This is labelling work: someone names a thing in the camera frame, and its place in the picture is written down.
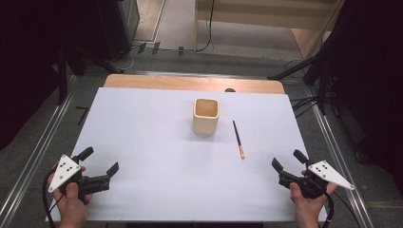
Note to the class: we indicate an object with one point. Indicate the person's left hand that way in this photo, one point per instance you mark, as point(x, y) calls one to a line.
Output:
point(71, 209)

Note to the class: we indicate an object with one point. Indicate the black hex key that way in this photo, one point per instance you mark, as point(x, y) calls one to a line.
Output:
point(83, 115)

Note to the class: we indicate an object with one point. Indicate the metal floor rail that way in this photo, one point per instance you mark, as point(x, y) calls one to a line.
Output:
point(38, 142)
point(339, 152)

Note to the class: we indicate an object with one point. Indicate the dark round table grommet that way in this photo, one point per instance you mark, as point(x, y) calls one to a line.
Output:
point(230, 90)

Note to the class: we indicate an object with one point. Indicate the dark cabinet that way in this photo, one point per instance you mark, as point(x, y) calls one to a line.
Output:
point(117, 25)

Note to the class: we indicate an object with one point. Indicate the cream square pen holder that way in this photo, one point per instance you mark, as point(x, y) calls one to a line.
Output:
point(205, 125)

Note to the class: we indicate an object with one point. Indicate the white table sheet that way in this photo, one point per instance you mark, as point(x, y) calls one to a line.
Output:
point(158, 177)

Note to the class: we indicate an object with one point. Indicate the person's right hand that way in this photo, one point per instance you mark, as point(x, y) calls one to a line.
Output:
point(309, 212)

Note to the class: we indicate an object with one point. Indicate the black pen with orange end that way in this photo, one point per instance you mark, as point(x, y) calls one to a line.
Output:
point(238, 139)

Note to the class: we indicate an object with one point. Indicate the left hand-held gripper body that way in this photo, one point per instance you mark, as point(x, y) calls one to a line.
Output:
point(65, 172)

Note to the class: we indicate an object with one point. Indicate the black metal stand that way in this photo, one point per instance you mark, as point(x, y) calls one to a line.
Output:
point(316, 66)
point(76, 63)

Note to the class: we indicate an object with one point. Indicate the light wooden furniture frame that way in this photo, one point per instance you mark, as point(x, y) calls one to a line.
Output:
point(253, 12)

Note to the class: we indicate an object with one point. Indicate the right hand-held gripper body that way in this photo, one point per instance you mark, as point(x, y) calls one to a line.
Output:
point(329, 174)

